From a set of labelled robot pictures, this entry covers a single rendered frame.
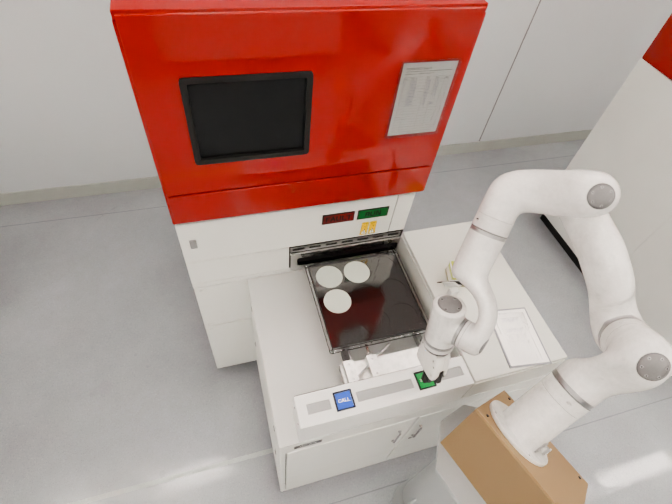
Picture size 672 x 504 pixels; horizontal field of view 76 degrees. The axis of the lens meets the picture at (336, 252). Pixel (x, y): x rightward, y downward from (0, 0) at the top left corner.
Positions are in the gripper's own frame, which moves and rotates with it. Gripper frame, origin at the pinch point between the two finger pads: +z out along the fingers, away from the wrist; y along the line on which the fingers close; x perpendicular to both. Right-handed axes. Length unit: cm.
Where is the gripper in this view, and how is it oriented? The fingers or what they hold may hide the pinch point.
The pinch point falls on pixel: (428, 376)
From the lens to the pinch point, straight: 136.0
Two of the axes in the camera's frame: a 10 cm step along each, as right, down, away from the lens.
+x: 9.6, -1.6, 2.4
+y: 2.9, 6.3, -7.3
